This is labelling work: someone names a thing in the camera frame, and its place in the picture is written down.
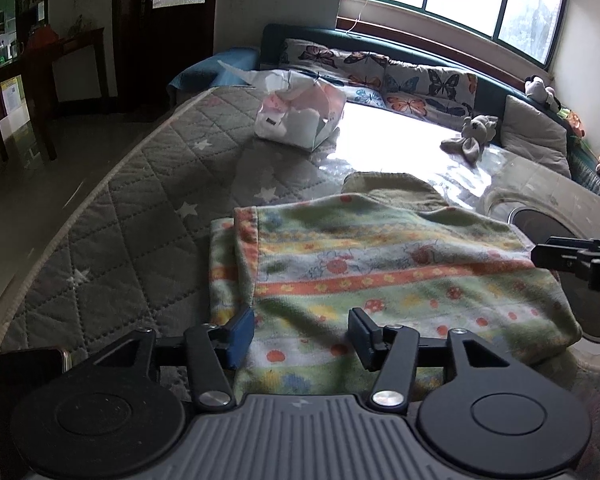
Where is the colourful patterned child's jacket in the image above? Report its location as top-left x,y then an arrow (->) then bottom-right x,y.
209,172 -> 581,396

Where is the grey quilted star table cover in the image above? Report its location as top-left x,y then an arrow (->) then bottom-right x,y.
0,87 -> 600,479

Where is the grey pillow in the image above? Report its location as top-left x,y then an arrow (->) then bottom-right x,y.
500,96 -> 571,179

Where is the orange green plush toy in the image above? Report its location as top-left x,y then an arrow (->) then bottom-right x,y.
558,107 -> 585,139

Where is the white plush bunny toy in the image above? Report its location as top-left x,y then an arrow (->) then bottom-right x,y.
440,115 -> 498,167

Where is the white black plush toy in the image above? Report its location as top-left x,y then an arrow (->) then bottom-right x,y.
524,75 -> 560,113

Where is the butterfly patterned cushion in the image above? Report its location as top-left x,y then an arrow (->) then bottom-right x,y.
279,39 -> 478,131

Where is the white pink tissue pack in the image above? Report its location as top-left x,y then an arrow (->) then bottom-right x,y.
219,61 -> 347,152

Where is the teal sofa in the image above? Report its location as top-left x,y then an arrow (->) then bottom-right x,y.
168,22 -> 600,201

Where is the dark wooden side table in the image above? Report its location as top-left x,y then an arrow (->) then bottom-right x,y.
0,27 -> 110,162

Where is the dark wooden door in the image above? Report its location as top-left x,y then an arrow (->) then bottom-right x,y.
112,0 -> 216,116

